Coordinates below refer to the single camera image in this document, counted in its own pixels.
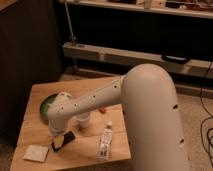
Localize white tube with label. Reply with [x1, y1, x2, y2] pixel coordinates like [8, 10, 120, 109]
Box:
[97, 121, 113, 160]

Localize wooden table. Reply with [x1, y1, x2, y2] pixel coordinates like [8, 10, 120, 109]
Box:
[10, 77, 130, 171]

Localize green ceramic bowl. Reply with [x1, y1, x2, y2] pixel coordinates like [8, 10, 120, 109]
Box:
[39, 94, 57, 124]

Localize black eraser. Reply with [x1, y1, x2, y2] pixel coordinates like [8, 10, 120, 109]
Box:
[51, 131, 75, 152]

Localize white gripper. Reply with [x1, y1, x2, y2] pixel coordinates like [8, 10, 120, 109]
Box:
[49, 123, 68, 148]

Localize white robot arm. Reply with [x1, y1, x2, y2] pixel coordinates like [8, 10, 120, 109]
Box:
[47, 64, 189, 171]

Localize black cable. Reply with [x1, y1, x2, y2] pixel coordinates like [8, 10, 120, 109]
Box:
[199, 61, 213, 164]

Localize orange carrot toy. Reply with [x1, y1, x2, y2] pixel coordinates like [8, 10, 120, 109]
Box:
[99, 108, 106, 114]

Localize clear plastic cup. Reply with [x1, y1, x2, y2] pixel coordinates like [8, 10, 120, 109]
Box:
[76, 113, 90, 128]

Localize black object on shelf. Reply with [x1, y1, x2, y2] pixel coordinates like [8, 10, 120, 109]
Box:
[161, 55, 190, 64]

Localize metal pole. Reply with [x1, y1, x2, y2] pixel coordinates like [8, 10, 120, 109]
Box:
[64, 0, 76, 46]

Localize white square sponge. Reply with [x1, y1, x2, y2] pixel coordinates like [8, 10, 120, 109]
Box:
[23, 145, 49, 162]

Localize upper wooden shelf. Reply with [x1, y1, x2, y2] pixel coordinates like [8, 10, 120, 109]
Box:
[57, 0, 213, 19]

